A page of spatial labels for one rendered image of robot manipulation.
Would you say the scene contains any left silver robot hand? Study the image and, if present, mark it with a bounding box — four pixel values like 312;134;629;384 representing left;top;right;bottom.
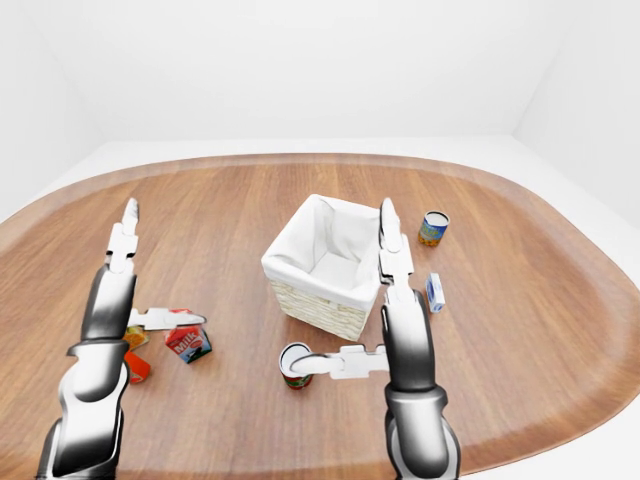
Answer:
80;197;208;345

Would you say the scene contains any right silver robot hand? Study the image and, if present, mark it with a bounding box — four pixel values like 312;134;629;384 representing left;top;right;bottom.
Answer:
288;197;441;393

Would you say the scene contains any red milk carton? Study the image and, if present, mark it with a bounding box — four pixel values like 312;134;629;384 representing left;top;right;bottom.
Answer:
164;308;213;365

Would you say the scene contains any white lined wicker basket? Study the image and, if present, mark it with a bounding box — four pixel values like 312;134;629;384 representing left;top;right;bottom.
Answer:
260;193;384;343

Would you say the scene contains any orange juice carton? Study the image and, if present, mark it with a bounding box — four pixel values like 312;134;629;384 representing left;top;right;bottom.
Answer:
121;325;152;385

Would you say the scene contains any small blue white box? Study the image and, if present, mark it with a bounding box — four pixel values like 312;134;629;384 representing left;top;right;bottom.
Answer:
425;272;446;314

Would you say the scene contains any blue and yellow tin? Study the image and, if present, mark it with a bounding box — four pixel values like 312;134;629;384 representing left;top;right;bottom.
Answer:
418;210;451;248

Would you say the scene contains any red and green tin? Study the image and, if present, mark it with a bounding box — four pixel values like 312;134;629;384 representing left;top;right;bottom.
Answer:
278;342;314;391

